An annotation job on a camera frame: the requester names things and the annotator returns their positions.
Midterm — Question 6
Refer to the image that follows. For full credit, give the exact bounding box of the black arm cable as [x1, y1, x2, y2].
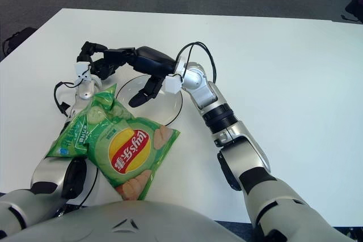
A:
[53, 80, 100, 207]
[177, 42, 218, 84]

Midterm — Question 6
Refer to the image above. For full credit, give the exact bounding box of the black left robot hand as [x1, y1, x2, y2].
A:
[75, 41, 116, 80]

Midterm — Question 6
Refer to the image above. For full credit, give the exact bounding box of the white right wrist connector box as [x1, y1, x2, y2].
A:
[164, 75, 182, 94]

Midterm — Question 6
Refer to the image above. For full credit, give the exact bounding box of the black backpack on floor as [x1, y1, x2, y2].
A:
[2, 27, 37, 56]

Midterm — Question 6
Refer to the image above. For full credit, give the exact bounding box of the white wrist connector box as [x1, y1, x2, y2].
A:
[74, 62, 92, 81]
[164, 75, 182, 94]

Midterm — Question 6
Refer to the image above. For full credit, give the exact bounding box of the silver robot torso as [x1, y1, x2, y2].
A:
[0, 199, 247, 242]

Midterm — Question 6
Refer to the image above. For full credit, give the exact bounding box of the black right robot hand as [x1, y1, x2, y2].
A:
[103, 46, 176, 108]

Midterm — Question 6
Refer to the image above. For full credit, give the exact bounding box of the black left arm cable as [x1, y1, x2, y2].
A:
[53, 80, 100, 207]

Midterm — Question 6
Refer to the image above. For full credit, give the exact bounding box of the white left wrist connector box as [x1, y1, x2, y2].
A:
[74, 62, 92, 81]

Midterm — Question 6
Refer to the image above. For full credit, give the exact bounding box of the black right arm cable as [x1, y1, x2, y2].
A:
[177, 42, 218, 84]

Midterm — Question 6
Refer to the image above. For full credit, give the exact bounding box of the black bag with strap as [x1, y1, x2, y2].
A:
[341, 0, 363, 23]

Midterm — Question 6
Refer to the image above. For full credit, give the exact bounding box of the green potato chip bag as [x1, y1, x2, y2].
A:
[47, 83, 181, 201]

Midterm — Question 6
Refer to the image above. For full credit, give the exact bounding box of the white plate with black rim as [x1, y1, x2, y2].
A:
[116, 74, 184, 126]

